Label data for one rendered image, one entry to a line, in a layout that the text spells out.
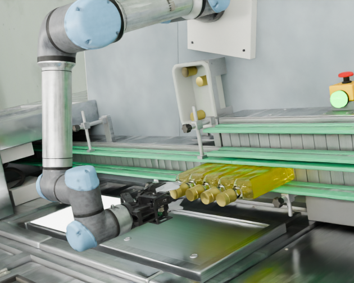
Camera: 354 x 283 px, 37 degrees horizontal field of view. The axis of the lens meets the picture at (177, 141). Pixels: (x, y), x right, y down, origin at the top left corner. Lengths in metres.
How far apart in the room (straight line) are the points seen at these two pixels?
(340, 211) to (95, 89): 1.31
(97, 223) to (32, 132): 1.06
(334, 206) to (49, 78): 0.83
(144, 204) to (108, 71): 1.03
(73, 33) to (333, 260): 0.81
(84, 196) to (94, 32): 0.38
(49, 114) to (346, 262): 0.80
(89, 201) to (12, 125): 1.03
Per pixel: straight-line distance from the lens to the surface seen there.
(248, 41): 1.71
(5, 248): 1.93
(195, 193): 1.45
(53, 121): 1.37
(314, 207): 1.57
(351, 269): 1.32
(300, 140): 1.53
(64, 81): 1.37
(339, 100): 1.46
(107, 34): 1.26
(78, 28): 1.24
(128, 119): 2.28
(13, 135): 2.25
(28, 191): 2.43
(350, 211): 1.51
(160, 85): 2.07
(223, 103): 1.80
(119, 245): 1.56
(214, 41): 1.80
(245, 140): 1.65
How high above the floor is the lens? 2.09
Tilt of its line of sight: 40 degrees down
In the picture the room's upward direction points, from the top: 109 degrees counter-clockwise
